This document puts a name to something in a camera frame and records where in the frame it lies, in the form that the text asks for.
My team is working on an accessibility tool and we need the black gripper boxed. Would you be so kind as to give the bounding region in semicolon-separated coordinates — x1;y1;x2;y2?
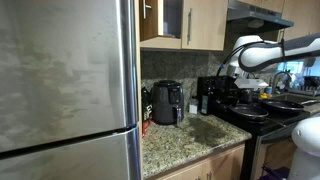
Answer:
239;88;255;104

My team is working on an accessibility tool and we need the closed wooden cupboard door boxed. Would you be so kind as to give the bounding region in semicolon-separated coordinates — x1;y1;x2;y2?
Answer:
181;0;229;52

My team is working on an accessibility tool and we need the wooden cupboard beside hood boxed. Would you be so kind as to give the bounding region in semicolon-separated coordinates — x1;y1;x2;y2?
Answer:
277;0;320;42

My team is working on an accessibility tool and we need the open wooden cupboard door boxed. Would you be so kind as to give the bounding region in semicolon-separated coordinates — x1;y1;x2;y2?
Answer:
139;0;165;42

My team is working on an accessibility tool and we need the stainless fridge large door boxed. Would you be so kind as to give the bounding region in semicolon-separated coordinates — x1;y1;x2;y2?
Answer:
0;0;140;155

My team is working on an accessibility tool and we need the black frying pan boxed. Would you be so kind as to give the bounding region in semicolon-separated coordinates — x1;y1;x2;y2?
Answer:
229;104;285;127
259;98;320;113

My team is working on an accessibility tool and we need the chrome kitchen faucet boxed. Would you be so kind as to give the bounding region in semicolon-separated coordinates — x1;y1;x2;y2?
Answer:
270;71;293;95

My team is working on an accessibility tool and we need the black electric stove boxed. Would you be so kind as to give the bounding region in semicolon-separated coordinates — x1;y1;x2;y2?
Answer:
196;75;312;180

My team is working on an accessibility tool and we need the dark oil bottle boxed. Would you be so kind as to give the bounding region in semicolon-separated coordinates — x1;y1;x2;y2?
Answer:
200;89;210;116

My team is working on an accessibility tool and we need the steel kitchen sink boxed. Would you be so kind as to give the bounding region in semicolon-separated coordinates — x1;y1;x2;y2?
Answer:
274;92;320;105

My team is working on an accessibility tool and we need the dish rack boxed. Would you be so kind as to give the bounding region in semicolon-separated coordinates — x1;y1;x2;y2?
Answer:
289;75;320;98

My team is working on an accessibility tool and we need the wooden base cabinet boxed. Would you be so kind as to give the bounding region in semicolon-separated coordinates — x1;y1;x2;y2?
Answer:
154;142;247;180

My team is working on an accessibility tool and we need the black air fryer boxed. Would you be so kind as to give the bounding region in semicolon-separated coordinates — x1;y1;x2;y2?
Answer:
150;79;185;127

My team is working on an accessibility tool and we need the stainless steel range hood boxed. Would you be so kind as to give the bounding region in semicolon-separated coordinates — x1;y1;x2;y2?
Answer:
226;0;295;34

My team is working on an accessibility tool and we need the clutter on floor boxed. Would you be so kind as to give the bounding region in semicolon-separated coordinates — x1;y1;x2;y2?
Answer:
259;164;290;180

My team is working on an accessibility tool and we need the black whey protein tub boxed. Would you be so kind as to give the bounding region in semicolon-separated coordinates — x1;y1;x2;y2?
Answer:
141;86;154;138

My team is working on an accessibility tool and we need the wooden fridge side panel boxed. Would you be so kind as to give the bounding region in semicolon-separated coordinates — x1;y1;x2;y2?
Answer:
134;0;144;180

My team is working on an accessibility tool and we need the stainless fridge freezer drawer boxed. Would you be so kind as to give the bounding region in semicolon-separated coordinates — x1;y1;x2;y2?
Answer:
0;124;143;180

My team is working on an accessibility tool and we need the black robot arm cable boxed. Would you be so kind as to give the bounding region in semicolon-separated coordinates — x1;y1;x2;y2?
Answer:
216;39;285;78

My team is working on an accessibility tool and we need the white wall plug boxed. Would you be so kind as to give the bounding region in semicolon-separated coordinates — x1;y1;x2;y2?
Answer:
188;98;199;115

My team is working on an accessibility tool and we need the silver handle of closed door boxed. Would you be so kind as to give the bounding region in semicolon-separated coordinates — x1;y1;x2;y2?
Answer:
186;7;193;46

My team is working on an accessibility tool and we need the wooden wall cupboard body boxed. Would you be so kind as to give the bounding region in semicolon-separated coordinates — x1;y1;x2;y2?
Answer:
139;0;184;51

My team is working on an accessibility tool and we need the silver handle of open door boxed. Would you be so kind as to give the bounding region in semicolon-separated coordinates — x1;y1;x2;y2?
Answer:
142;0;153;20

